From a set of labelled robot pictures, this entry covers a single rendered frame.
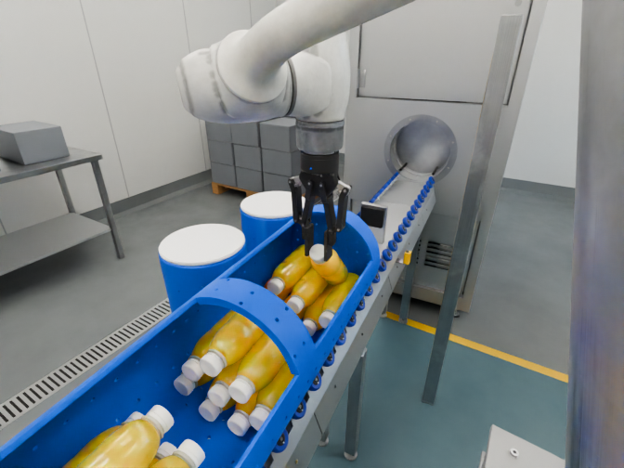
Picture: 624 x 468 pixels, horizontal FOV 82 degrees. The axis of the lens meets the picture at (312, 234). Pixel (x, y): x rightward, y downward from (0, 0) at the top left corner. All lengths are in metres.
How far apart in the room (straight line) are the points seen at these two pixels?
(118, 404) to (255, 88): 0.56
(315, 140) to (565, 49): 4.50
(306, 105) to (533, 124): 4.57
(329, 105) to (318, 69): 0.06
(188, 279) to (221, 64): 0.77
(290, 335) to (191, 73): 0.43
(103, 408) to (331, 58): 0.68
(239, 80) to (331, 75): 0.17
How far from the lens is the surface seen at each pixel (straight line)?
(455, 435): 2.04
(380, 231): 1.42
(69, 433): 0.72
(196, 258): 1.16
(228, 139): 4.27
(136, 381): 0.76
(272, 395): 0.69
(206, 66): 0.57
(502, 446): 0.69
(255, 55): 0.50
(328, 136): 0.66
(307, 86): 0.62
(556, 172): 5.21
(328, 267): 0.82
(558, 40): 5.03
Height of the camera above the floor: 1.61
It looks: 27 degrees down
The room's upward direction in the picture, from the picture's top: straight up
